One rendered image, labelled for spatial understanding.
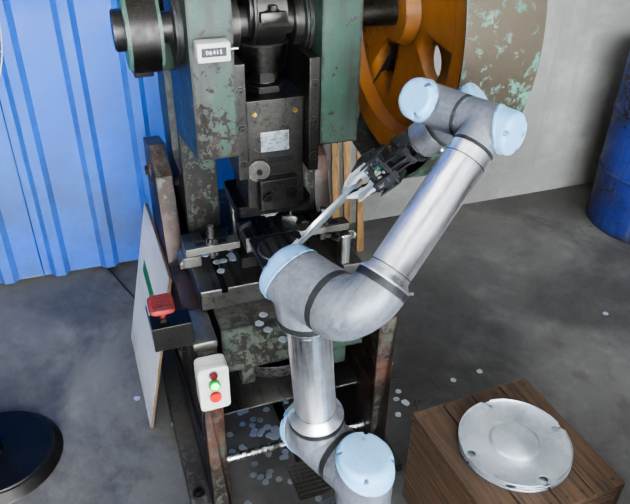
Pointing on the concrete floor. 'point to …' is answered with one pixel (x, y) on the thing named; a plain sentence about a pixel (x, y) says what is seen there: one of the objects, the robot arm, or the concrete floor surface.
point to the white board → (158, 276)
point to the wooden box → (580, 471)
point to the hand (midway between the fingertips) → (350, 190)
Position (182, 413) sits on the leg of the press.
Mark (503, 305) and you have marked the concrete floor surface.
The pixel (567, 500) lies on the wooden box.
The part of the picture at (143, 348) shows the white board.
